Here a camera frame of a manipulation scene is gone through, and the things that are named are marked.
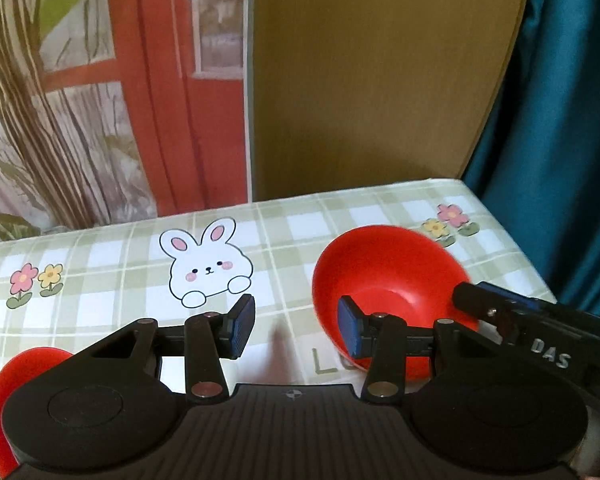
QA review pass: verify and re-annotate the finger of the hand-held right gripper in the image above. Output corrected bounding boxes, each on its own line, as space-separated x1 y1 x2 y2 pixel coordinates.
452 281 561 333

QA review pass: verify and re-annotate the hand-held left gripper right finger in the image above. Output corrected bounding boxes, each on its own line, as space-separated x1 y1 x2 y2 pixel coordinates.
337 296 531 404

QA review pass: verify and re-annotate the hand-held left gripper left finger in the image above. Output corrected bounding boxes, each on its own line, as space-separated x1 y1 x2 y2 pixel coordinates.
75 294 257 404

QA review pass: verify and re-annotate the red plastic bowl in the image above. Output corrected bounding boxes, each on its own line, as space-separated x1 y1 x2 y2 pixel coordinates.
312 225 481 382
0 347 76 479

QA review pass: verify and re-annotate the checked rabbit print tablecloth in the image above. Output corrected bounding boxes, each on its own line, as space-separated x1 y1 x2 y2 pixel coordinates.
0 177 561 480

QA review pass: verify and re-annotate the teal curtain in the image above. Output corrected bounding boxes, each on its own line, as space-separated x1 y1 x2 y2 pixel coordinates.
462 0 600 318

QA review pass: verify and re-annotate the yellow-brown wooden board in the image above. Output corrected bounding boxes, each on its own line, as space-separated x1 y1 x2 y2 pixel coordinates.
245 0 536 203

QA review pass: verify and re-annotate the printed room scene wall cloth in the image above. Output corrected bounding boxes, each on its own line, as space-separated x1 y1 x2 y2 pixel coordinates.
0 0 255 246

